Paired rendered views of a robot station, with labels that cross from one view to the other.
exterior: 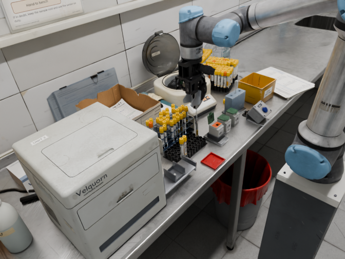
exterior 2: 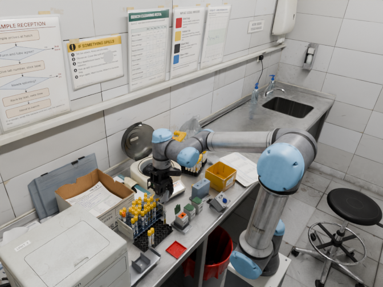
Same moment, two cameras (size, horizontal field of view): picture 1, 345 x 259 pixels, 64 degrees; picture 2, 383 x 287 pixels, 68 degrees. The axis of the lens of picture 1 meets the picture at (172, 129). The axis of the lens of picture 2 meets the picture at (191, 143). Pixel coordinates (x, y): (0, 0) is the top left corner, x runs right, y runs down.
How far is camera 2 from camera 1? 32 cm
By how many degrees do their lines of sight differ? 10
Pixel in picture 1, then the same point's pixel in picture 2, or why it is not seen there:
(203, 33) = (170, 155)
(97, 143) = (74, 251)
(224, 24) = (186, 152)
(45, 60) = (30, 152)
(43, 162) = (26, 271)
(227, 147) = (190, 236)
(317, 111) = (250, 230)
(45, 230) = not seen: outside the picture
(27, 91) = (9, 180)
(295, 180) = not seen: hidden behind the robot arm
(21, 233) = not seen: outside the picture
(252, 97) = (216, 185)
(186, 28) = (158, 147)
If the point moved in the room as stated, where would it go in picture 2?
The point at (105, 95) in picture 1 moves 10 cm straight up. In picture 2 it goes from (84, 180) to (81, 163)
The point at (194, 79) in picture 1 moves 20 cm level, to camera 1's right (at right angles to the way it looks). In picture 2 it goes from (162, 184) to (211, 183)
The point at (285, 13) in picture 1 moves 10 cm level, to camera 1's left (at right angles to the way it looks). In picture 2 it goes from (232, 148) to (204, 148)
